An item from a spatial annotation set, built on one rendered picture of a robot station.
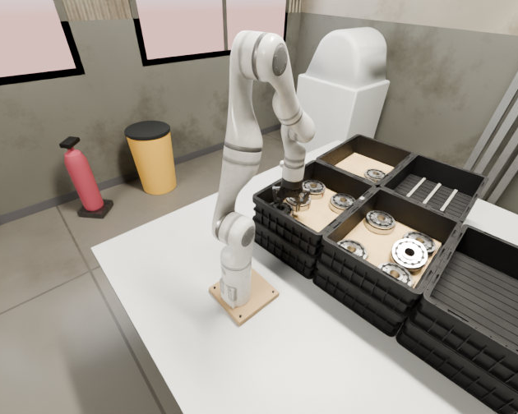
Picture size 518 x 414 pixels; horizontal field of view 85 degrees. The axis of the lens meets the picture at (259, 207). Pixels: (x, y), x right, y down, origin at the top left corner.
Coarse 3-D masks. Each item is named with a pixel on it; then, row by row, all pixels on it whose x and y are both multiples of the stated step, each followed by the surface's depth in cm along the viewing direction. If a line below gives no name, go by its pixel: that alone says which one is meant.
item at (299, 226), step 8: (312, 160) 124; (336, 168) 119; (352, 176) 115; (272, 184) 109; (368, 184) 111; (256, 192) 104; (368, 192) 106; (256, 200) 101; (264, 200) 100; (264, 208) 100; (272, 208) 97; (352, 208) 98; (280, 216) 95; (288, 216) 94; (296, 224) 92; (304, 224) 91; (328, 224) 91; (304, 232) 91; (312, 232) 88; (320, 232) 88; (320, 240) 89
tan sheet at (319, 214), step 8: (328, 192) 123; (336, 192) 123; (312, 200) 118; (320, 200) 118; (328, 200) 118; (312, 208) 114; (320, 208) 114; (328, 208) 114; (296, 216) 110; (304, 216) 110; (312, 216) 110; (320, 216) 110; (328, 216) 110; (336, 216) 110; (312, 224) 106; (320, 224) 106
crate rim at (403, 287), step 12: (372, 192) 106; (360, 204) 100; (348, 216) 95; (444, 216) 96; (336, 228) 90; (456, 228) 91; (324, 240) 86; (336, 252) 84; (348, 252) 82; (444, 252) 83; (360, 264) 80; (372, 264) 78; (432, 264) 79; (384, 276) 76; (396, 288) 75; (408, 288) 73; (420, 288) 73
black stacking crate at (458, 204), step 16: (416, 160) 133; (400, 176) 125; (416, 176) 136; (432, 176) 131; (448, 176) 127; (464, 176) 122; (400, 192) 124; (416, 192) 125; (448, 192) 126; (464, 192) 125; (448, 208) 116; (464, 208) 117
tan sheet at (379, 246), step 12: (360, 228) 105; (396, 228) 106; (408, 228) 106; (360, 240) 100; (372, 240) 100; (384, 240) 101; (396, 240) 101; (372, 252) 96; (384, 252) 96; (420, 276) 88
